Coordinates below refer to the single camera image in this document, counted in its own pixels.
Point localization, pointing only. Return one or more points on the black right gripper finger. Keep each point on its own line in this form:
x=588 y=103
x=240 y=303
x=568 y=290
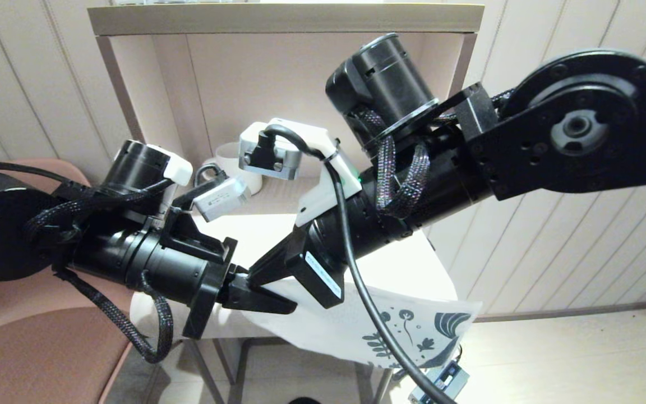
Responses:
x=270 y=269

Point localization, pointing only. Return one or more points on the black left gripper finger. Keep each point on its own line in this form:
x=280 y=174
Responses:
x=255 y=300

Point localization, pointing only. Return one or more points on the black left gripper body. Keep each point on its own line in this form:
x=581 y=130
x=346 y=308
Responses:
x=205 y=275

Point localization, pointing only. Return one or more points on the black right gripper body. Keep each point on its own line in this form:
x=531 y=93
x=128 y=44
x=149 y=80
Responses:
x=368 y=230

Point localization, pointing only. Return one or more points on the white pouch with blue plants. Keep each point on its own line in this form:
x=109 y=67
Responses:
x=356 y=325

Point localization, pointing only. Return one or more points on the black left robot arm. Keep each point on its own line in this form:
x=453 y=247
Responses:
x=76 y=247

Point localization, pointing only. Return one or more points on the white ribbed mug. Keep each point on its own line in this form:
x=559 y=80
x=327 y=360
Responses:
x=233 y=165

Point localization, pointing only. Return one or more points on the black round robot part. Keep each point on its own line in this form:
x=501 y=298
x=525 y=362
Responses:
x=304 y=401

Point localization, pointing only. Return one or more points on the grey power adapter brick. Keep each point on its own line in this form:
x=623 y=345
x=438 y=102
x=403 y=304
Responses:
x=441 y=384

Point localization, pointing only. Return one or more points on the brown upholstered chair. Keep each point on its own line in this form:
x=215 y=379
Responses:
x=20 y=370

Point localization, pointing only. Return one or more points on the light wooden shelf desk unit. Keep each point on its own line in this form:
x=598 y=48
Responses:
x=216 y=19

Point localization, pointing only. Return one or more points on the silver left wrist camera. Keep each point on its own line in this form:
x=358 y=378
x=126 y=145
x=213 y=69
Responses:
x=219 y=199

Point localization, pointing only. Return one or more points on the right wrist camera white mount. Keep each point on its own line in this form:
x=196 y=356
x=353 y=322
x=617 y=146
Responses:
x=312 y=168

